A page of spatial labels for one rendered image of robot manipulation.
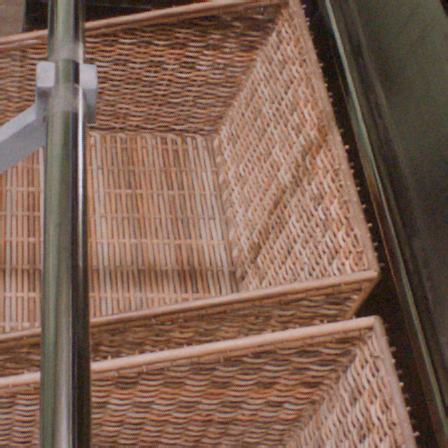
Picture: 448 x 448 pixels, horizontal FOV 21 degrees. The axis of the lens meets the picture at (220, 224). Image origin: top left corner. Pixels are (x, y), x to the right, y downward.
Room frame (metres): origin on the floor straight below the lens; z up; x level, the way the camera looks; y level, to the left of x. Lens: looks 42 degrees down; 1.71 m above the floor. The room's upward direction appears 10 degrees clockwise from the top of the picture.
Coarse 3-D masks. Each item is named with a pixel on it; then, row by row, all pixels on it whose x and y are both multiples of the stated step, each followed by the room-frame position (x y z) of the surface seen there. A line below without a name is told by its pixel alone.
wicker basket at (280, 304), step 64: (256, 0) 1.42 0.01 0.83; (0, 64) 1.34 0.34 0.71; (128, 64) 1.38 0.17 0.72; (192, 64) 1.40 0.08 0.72; (256, 64) 1.41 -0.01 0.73; (320, 64) 1.27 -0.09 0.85; (128, 128) 1.38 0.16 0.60; (192, 128) 1.41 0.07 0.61; (256, 128) 1.31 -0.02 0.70; (320, 128) 1.17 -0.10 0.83; (0, 192) 1.21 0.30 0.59; (128, 192) 1.26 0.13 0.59; (192, 192) 1.28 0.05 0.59; (256, 192) 1.22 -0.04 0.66; (320, 192) 1.09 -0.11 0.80; (128, 256) 1.14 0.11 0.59; (192, 256) 1.15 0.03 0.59; (256, 256) 1.13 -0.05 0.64; (320, 256) 1.01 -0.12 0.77; (0, 320) 0.99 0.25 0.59; (128, 320) 0.85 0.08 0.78; (192, 320) 1.04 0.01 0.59; (256, 320) 0.88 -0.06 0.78; (320, 320) 0.90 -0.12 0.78
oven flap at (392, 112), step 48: (336, 0) 1.26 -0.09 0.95; (384, 0) 1.18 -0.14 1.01; (432, 0) 1.10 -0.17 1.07; (336, 48) 1.16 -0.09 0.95; (384, 48) 1.12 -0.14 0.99; (432, 48) 1.05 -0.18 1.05; (384, 96) 1.06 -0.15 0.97; (432, 96) 0.99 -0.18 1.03; (384, 144) 1.00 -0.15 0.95; (432, 144) 0.94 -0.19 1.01; (384, 192) 0.92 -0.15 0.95; (432, 192) 0.89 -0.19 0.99; (384, 240) 0.86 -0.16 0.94; (432, 240) 0.84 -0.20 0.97; (432, 288) 0.79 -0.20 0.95; (432, 336) 0.74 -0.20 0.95; (432, 384) 0.68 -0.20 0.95
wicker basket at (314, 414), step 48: (288, 336) 0.82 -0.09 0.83; (336, 336) 0.83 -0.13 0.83; (384, 336) 0.82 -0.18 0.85; (0, 384) 0.75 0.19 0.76; (96, 384) 0.78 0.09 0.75; (192, 384) 0.80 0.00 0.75; (240, 384) 0.81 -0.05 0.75; (288, 384) 0.82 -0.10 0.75; (336, 384) 0.83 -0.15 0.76; (384, 384) 0.77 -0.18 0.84; (0, 432) 0.75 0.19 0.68; (96, 432) 0.78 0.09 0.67; (144, 432) 0.79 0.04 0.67; (192, 432) 0.80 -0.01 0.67; (240, 432) 0.81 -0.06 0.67; (288, 432) 0.83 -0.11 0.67; (336, 432) 0.78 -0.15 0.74; (384, 432) 0.73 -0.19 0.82
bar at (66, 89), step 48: (48, 48) 0.76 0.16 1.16; (48, 96) 0.70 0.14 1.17; (96, 96) 0.71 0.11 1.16; (0, 144) 0.70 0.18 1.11; (48, 144) 0.64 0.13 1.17; (48, 192) 0.59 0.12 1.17; (48, 240) 0.55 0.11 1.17; (48, 288) 0.51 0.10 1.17; (48, 336) 0.47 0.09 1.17; (48, 384) 0.43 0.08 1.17; (48, 432) 0.40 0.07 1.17
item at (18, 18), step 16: (0, 0) 1.69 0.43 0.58; (16, 0) 1.69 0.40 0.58; (0, 16) 1.64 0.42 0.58; (16, 16) 1.65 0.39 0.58; (240, 16) 1.77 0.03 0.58; (0, 32) 1.60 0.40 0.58; (16, 32) 1.60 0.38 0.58; (240, 32) 1.72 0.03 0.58; (224, 48) 1.66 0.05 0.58; (224, 64) 1.62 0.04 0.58; (224, 96) 1.53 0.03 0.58; (16, 112) 1.40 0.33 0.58; (144, 128) 1.42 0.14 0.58; (176, 144) 1.39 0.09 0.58; (96, 160) 1.33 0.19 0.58; (112, 160) 1.33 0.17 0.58; (112, 224) 1.20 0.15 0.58; (128, 224) 1.20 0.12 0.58; (0, 256) 1.10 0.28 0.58; (176, 256) 1.16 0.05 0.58; (128, 288) 1.09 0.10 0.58; (112, 304) 1.05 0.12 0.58
